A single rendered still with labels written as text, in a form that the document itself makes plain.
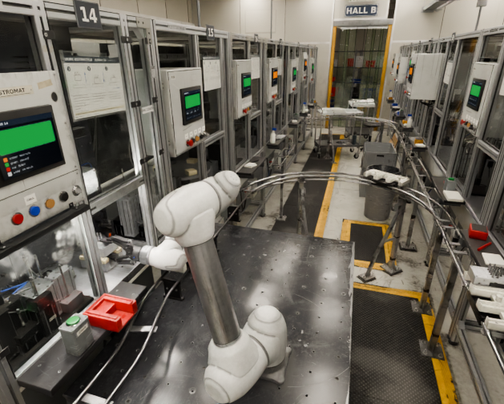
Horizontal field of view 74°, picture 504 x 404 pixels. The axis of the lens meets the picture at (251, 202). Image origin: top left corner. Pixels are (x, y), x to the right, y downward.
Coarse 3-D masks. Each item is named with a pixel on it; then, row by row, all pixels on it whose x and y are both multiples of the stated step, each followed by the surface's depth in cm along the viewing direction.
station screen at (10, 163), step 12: (12, 120) 94; (24, 120) 98; (36, 120) 102; (48, 120) 106; (48, 144) 106; (0, 156) 92; (12, 156) 96; (24, 156) 99; (36, 156) 103; (48, 156) 107; (60, 156) 111; (12, 168) 96; (24, 168) 99; (36, 168) 103
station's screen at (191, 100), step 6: (198, 90) 202; (186, 96) 189; (192, 96) 196; (198, 96) 203; (186, 102) 189; (192, 102) 197; (198, 102) 204; (186, 108) 190; (192, 108) 198; (198, 108) 205; (186, 114) 191; (192, 114) 198; (198, 114) 205; (186, 120) 192
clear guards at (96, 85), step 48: (96, 48) 126; (144, 48) 153; (96, 96) 128; (144, 96) 157; (96, 144) 131; (144, 144) 161; (96, 192) 134; (48, 240) 114; (0, 288) 100; (48, 288) 117; (96, 288) 140; (0, 336) 102; (48, 336) 119
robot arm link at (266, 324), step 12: (252, 312) 132; (264, 312) 130; (276, 312) 130; (252, 324) 127; (264, 324) 125; (276, 324) 126; (252, 336) 124; (264, 336) 124; (276, 336) 126; (264, 348) 122; (276, 348) 126; (276, 360) 131
